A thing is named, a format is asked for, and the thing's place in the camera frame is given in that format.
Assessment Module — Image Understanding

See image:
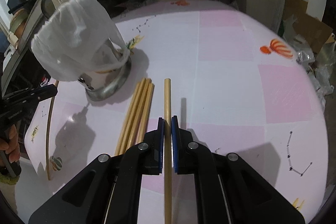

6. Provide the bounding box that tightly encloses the person left hand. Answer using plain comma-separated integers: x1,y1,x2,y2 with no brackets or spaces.
1,125,20,162

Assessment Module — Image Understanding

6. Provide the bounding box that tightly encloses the separate wooden chopstick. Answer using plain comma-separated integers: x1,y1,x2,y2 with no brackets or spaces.
164,79,172,224

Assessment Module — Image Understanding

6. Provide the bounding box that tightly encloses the steel utensil holder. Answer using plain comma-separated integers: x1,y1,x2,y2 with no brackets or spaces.
77,57,131,102

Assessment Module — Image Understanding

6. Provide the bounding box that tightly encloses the angled wooden chopstick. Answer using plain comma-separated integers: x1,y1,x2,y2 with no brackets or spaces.
45,96,56,181

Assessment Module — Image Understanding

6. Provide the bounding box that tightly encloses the cardboard box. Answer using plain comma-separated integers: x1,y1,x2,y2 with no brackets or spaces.
282,0,333,54

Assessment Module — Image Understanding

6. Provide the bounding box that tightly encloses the small steel spoon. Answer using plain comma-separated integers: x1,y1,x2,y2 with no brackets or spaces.
41,0,60,19

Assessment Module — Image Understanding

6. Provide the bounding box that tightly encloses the white plastic bag on holder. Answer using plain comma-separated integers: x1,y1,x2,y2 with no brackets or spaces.
31,0,130,81

